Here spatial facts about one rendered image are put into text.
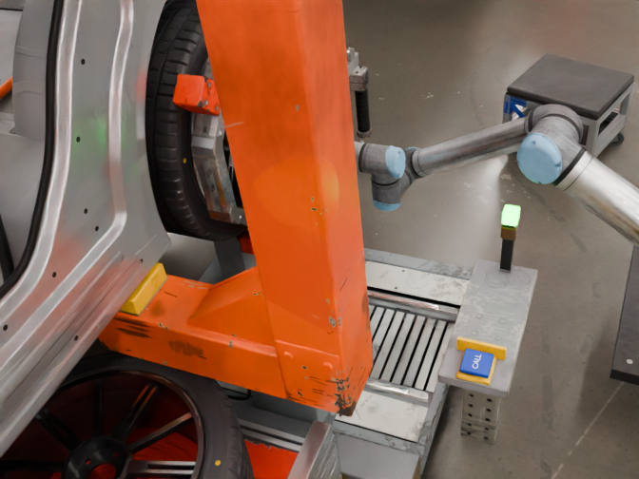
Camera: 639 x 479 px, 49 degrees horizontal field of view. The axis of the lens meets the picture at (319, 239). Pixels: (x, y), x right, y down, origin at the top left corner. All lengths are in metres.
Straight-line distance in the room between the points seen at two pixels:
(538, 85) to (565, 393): 1.32
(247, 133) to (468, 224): 1.81
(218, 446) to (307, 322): 0.40
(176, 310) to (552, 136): 0.99
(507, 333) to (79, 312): 1.03
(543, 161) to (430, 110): 1.81
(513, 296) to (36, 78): 1.29
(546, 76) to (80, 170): 2.14
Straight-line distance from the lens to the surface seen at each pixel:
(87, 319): 1.56
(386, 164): 2.07
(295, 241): 1.24
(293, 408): 2.08
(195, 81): 1.61
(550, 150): 1.76
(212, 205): 1.78
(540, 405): 2.29
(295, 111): 1.07
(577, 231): 2.86
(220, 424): 1.67
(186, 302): 1.70
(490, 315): 1.90
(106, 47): 1.52
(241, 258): 2.23
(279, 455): 1.88
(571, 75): 3.14
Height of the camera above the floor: 1.85
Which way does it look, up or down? 41 degrees down
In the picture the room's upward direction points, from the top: 8 degrees counter-clockwise
